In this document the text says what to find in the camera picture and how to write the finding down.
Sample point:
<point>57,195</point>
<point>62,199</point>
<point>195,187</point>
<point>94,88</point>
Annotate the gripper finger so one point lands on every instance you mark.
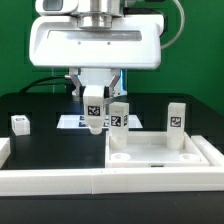
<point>109,90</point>
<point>77,93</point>

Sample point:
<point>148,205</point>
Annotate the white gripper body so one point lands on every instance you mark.
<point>133,42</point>

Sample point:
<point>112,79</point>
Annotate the white square table top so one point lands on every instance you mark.
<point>149,149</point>

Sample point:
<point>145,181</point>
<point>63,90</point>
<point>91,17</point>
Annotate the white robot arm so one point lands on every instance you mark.
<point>98,14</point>

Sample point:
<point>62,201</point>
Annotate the white left fence bar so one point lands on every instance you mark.
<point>5,150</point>

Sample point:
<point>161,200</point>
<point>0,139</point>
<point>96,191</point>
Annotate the white fence bar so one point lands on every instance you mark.
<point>214,156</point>
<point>102,181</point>
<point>5,150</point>

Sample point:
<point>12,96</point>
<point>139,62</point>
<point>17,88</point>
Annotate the white right fence bar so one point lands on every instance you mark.
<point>214,156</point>

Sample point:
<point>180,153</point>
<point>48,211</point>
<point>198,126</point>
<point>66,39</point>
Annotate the white front fence bar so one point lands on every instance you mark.
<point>102,181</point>

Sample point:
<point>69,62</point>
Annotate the white marker base plate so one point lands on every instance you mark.
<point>77,122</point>

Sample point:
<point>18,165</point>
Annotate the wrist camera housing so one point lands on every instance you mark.
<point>55,7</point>

